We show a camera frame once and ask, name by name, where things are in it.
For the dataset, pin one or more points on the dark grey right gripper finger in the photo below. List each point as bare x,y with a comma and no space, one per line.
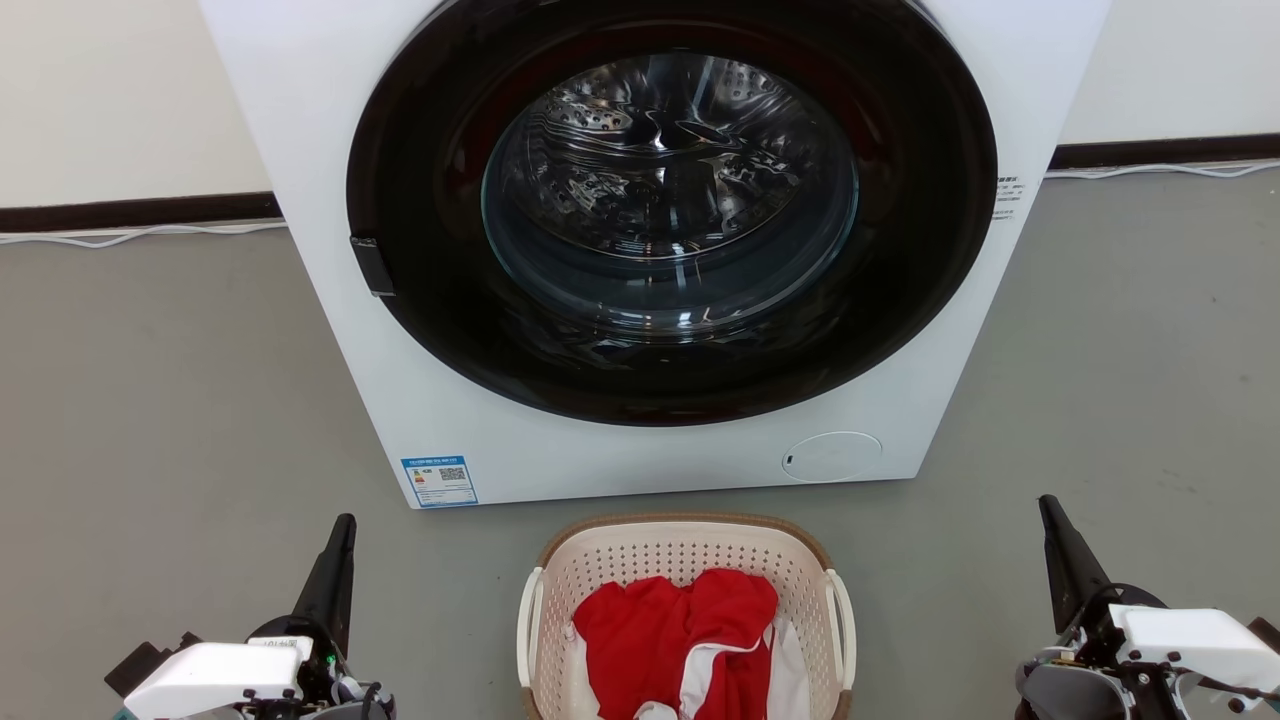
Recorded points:
1072,570

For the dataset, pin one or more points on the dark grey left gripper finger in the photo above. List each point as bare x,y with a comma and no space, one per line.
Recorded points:
330,590

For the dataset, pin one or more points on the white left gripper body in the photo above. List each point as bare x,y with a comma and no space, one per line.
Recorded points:
215,675

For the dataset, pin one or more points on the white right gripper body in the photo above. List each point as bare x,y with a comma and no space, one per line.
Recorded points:
1190,640

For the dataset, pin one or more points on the beige perforated plastic laundry basket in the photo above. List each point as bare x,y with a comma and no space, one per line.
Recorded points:
650,548

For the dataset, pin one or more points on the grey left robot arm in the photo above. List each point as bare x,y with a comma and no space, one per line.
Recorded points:
350,702

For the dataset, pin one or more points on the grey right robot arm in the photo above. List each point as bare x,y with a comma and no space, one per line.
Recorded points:
1070,690

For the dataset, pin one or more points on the blue energy label sticker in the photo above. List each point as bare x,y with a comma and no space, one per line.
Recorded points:
440,482

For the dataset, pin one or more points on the round white filter cover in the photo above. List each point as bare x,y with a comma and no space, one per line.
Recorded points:
832,457

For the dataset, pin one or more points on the white garment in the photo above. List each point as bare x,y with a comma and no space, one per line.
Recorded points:
791,672

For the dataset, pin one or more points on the red garment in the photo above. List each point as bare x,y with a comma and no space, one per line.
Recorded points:
650,640

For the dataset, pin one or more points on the round black glass washer door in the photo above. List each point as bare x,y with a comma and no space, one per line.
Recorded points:
430,250

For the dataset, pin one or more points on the dark brown baseboard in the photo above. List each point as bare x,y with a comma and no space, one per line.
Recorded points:
1160,152
140,211

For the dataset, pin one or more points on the white front-load washing machine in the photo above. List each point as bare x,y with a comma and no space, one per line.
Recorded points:
320,150

